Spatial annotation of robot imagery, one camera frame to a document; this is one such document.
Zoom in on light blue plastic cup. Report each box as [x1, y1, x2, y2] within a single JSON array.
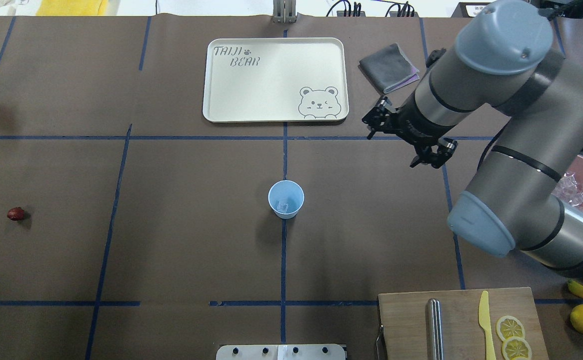
[[267, 180, 305, 220]]

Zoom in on clear ice cubes pile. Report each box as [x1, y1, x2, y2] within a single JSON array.
[[551, 171, 583, 208]]

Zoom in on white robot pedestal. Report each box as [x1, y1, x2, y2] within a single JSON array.
[[215, 343, 348, 360]]

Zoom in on yellow cloth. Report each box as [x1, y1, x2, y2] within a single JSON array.
[[35, 0, 109, 17]]

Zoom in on ice cube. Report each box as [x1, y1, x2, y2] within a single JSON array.
[[276, 199, 294, 214]]

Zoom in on wooden cutting board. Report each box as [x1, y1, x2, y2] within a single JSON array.
[[378, 287, 549, 360]]

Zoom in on lemon slices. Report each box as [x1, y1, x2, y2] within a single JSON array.
[[495, 316, 533, 360]]

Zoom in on cream bear tray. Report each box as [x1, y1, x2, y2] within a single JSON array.
[[202, 38, 350, 124]]

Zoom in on yellow plastic knife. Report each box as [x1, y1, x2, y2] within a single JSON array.
[[477, 290, 497, 360]]

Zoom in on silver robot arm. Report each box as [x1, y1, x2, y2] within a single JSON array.
[[362, 0, 583, 285]]

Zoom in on black steel tube tool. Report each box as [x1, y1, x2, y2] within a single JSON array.
[[426, 298, 445, 360]]

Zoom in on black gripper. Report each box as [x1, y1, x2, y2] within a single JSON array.
[[361, 96, 458, 169]]

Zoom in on aluminium frame post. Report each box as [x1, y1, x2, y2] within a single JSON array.
[[272, 0, 298, 24]]

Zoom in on grey folded cloth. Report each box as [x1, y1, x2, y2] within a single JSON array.
[[358, 42, 420, 95]]

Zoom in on red strawberry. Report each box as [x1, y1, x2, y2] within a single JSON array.
[[6, 206, 27, 221]]

